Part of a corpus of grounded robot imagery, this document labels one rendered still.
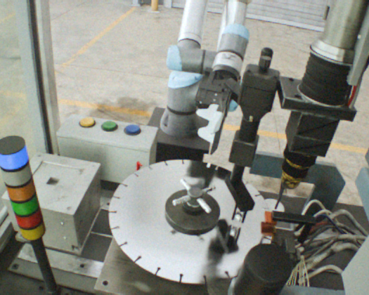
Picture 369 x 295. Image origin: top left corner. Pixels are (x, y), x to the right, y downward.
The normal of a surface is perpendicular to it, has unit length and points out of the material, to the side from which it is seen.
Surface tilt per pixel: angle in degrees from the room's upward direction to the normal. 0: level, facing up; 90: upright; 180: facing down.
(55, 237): 90
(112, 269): 0
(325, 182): 90
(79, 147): 90
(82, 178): 0
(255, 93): 90
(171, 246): 0
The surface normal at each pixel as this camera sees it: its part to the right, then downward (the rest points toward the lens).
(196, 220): 0.11, -0.75
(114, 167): -0.14, 0.57
